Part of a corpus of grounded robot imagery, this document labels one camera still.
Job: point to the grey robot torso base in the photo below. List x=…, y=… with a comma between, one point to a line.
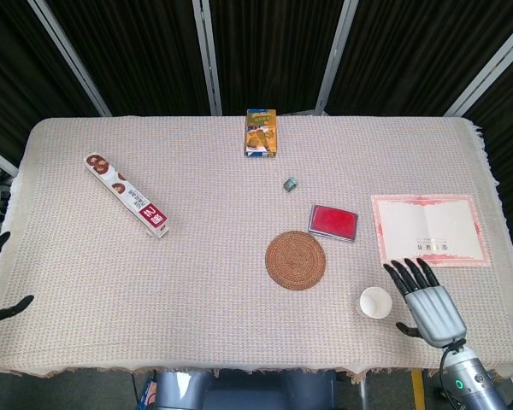
x=243, y=389

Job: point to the brown woven round coaster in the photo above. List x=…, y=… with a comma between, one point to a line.
x=296, y=259

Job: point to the red bordered paper certificate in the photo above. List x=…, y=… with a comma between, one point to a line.
x=429, y=230

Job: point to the black folding screen partition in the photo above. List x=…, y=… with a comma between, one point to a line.
x=256, y=51

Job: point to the long white red box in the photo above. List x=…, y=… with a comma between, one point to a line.
x=127, y=195

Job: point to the small grey-green cube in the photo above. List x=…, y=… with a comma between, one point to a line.
x=290, y=184

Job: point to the red ink stamp pad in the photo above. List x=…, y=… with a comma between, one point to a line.
x=332, y=223

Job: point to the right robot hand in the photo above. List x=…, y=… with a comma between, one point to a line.
x=432, y=307

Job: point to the yellow snack box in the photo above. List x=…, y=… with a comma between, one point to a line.
x=261, y=133

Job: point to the beige woven tablecloth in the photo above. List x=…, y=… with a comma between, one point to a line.
x=196, y=265

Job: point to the white paper cup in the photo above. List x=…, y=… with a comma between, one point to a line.
x=375, y=302

